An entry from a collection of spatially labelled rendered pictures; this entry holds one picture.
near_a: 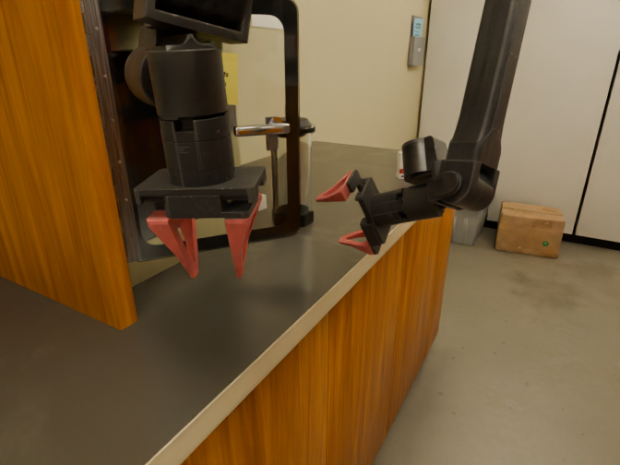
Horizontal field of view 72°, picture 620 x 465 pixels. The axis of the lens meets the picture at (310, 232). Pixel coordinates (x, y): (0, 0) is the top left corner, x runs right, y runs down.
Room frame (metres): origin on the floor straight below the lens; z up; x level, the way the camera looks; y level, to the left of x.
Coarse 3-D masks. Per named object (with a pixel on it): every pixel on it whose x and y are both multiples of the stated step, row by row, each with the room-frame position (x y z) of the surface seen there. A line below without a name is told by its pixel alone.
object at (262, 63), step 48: (288, 0) 0.75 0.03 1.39; (240, 48) 0.71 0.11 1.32; (288, 48) 0.75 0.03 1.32; (240, 96) 0.71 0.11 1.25; (288, 96) 0.74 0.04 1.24; (144, 144) 0.65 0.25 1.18; (240, 144) 0.71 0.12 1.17; (288, 144) 0.74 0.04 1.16; (288, 192) 0.74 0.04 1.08; (144, 240) 0.64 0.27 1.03
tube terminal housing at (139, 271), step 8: (176, 256) 0.73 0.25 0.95; (128, 264) 0.64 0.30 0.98; (136, 264) 0.65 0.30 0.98; (144, 264) 0.67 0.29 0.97; (152, 264) 0.68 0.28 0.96; (160, 264) 0.70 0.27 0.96; (168, 264) 0.71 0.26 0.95; (136, 272) 0.65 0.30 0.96; (144, 272) 0.66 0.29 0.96; (152, 272) 0.68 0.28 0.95; (136, 280) 0.65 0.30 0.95
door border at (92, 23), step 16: (96, 0) 0.64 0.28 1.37; (96, 16) 0.63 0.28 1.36; (96, 32) 0.63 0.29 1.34; (96, 48) 0.63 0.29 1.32; (96, 64) 0.63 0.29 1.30; (112, 96) 0.63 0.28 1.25; (112, 112) 0.63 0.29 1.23; (112, 128) 0.63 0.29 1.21; (112, 144) 0.63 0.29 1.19; (112, 160) 0.63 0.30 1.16; (112, 176) 0.62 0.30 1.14; (128, 192) 0.64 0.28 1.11; (128, 208) 0.63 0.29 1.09; (128, 224) 0.63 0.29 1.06; (128, 240) 0.63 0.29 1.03
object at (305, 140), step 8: (304, 128) 0.91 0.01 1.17; (304, 136) 0.92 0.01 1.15; (304, 144) 0.92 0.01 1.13; (304, 152) 0.92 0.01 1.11; (304, 160) 0.92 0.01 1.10; (304, 168) 0.92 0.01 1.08; (304, 176) 0.92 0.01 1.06; (304, 184) 0.92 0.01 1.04; (304, 192) 0.92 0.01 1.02; (304, 200) 0.92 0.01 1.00; (304, 208) 0.92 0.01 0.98
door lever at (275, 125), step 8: (272, 120) 0.73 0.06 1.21; (280, 120) 0.74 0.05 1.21; (240, 128) 0.66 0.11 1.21; (248, 128) 0.66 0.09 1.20; (256, 128) 0.67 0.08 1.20; (264, 128) 0.67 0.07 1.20; (272, 128) 0.68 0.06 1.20; (280, 128) 0.69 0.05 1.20; (288, 128) 0.69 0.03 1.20; (240, 136) 0.66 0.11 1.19; (248, 136) 0.67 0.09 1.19
